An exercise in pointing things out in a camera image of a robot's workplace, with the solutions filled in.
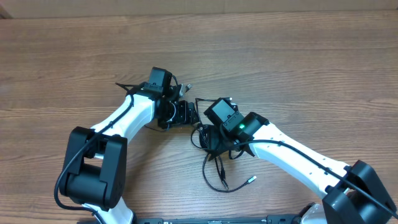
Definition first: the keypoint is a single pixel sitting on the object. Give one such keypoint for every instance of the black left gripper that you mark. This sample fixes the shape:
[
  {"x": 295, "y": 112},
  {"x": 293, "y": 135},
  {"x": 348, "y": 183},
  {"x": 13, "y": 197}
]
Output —
[{"x": 189, "y": 112}]

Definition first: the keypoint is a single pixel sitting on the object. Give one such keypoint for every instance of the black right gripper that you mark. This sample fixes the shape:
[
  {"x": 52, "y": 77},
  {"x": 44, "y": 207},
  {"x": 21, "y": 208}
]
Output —
[{"x": 216, "y": 144}]

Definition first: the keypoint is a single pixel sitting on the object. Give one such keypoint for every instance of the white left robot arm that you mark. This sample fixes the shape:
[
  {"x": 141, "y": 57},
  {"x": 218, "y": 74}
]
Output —
[{"x": 93, "y": 175}]

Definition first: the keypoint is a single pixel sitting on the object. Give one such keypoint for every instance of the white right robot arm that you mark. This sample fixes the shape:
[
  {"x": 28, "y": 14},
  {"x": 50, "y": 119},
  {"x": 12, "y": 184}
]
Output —
[{"x": 349, "y": 194}]

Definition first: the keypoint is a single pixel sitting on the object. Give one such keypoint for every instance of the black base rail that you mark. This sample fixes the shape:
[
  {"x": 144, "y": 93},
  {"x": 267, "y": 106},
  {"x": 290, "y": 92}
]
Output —
[{"x": 270, "y": 219}]

